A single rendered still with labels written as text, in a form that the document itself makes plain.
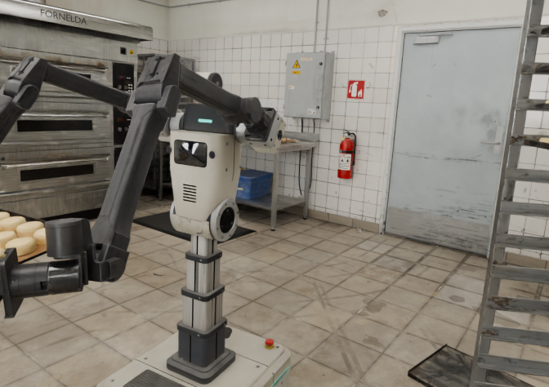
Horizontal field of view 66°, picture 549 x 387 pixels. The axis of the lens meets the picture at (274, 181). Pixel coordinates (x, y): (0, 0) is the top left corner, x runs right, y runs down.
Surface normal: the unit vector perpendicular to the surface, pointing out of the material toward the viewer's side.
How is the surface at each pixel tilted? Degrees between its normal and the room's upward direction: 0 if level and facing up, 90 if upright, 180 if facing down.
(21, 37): 90
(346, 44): 90
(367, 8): 90
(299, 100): 90
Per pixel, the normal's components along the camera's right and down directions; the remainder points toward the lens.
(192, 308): -0.48, 0.14
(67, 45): 0.80, 0.15
